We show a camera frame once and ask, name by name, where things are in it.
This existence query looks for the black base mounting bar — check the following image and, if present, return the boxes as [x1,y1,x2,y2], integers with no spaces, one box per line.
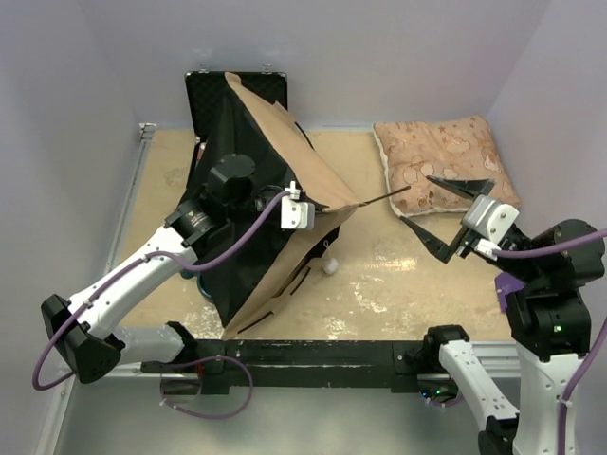
[141,339,449,394]

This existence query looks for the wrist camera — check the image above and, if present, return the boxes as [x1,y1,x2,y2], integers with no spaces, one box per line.
[280,180,315,230]
[462,194,520,245]

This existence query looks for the teal double pet bowl stand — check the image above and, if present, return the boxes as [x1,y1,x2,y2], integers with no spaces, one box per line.
[196,275,212,302]

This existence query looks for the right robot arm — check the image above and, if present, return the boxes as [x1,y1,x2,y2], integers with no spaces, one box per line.
[405,177,606,454]

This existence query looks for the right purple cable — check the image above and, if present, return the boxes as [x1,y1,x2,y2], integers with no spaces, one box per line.
[487,227,607,455]

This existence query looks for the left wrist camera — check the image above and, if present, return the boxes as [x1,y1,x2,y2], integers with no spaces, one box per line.
[280,180,315,230]

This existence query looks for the beige and black pet tent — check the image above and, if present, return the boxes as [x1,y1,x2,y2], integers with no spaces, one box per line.
[185,70,359,340]

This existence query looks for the black tent pole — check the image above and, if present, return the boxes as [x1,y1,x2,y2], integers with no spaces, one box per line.
[358,185,411,208]

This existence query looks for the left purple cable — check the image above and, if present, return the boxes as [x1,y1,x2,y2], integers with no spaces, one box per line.
[30,189,290,391]

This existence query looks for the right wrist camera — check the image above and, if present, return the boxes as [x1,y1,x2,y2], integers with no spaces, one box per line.
[462,194,520,245]

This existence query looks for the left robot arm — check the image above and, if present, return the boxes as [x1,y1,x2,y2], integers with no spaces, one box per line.
[41,154,298,384]

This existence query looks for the black poker chip case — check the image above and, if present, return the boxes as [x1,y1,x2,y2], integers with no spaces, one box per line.
[183,70,289,191]

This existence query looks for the aluminium frame rail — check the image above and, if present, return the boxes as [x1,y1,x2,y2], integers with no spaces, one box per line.
[56,336,563,380]

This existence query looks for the purple cable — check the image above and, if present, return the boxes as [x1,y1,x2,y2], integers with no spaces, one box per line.
[487,227,607,455]
[30,189,290,391]

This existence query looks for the beige patterned pet cushion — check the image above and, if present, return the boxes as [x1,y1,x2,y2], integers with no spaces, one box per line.
[373,115,522,217]

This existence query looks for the white pompom toy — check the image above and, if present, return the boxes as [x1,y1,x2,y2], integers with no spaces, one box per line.
[322,258,339,276]

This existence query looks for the purple box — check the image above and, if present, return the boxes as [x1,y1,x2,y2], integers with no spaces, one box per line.
[494,272,524,313]

